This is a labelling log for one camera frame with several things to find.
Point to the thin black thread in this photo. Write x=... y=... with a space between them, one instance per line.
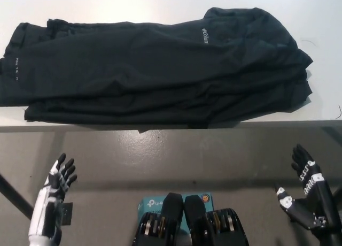
x=310 y=40

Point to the black Columbia jacket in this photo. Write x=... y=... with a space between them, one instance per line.
x=160 y=69

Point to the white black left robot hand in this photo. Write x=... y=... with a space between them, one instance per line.
x=60 y=176

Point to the teal tp-link box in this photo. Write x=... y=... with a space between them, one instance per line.
x=149 y=203

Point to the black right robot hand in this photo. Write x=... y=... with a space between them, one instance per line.
x=307 y=208

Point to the black robot body blocks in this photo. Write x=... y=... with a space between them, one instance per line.
x=171 y=208

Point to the black table leg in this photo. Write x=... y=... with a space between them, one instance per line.
x=13 y=193

